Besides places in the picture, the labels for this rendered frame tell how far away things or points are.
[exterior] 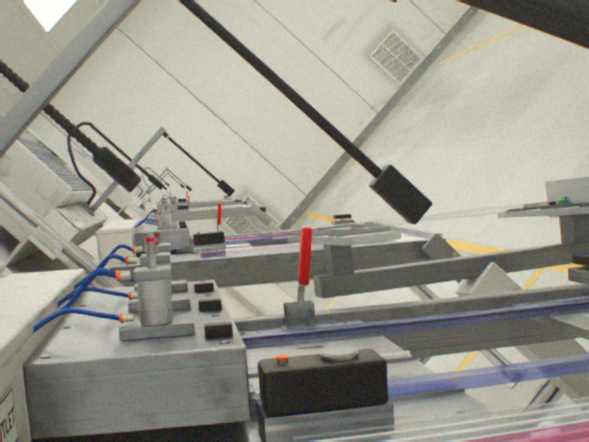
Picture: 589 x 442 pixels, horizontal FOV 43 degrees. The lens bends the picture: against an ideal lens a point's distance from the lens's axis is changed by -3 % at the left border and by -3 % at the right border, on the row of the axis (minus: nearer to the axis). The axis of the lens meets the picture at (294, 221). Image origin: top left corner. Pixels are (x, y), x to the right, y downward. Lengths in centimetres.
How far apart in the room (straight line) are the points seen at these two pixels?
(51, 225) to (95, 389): 111
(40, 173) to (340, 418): 132
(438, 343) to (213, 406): 45
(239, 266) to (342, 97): 695
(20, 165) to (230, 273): 51
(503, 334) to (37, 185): 111
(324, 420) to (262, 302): 476
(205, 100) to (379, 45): 199
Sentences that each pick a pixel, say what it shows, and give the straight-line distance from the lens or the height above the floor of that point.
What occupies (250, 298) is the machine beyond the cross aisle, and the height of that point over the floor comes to 35.
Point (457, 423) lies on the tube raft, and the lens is 47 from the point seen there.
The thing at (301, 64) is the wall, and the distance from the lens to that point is 845.
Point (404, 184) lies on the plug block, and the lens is 57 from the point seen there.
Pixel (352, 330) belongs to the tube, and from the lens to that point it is 77.
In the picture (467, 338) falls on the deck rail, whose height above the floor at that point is 87.
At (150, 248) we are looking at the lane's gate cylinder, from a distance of 52.
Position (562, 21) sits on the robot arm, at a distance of 88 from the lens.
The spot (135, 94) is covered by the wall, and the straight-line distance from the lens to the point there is 830.
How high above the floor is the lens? 123
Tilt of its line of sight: 8 degrees down
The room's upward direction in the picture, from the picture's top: 49 degrees counter-clockwise
